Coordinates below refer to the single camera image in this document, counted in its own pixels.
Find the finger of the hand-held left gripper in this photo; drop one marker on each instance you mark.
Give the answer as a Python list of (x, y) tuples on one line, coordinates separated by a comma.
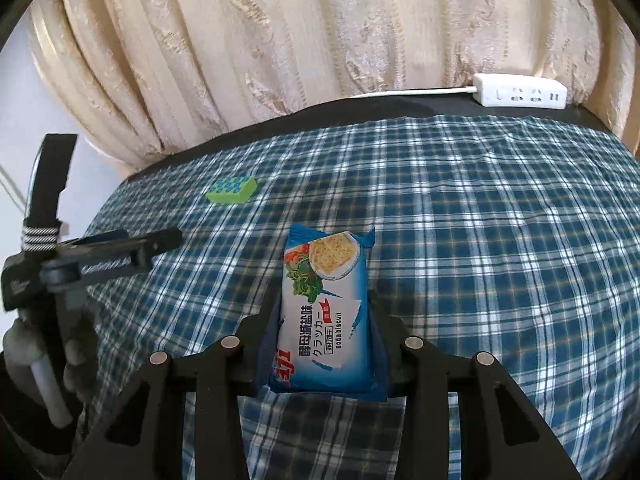
[(130, 255), (105, 240)]

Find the green toy piece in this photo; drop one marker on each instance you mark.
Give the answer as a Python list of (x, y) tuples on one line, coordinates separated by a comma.
[(230, 190)]

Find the white power strip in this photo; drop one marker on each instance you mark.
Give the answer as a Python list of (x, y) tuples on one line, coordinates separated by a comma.
[(520, 91)]

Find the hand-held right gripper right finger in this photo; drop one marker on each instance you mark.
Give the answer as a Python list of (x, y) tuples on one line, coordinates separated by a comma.
[(380, 350)]

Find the blue plaid tablecloth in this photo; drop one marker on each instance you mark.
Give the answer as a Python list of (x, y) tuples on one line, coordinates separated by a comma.
[(475, 235)]

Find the beige patterned curtain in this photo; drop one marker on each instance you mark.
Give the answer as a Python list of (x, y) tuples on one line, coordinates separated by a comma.
[(300, 35)]

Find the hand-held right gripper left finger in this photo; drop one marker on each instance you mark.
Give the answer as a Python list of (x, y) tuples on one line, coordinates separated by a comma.
[(265, 360)]

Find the person's left hand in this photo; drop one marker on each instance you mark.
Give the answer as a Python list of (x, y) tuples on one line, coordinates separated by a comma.
[(20, 340)]

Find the blue cracker packet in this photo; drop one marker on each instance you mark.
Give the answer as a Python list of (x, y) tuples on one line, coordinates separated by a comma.
[(325, 310)]

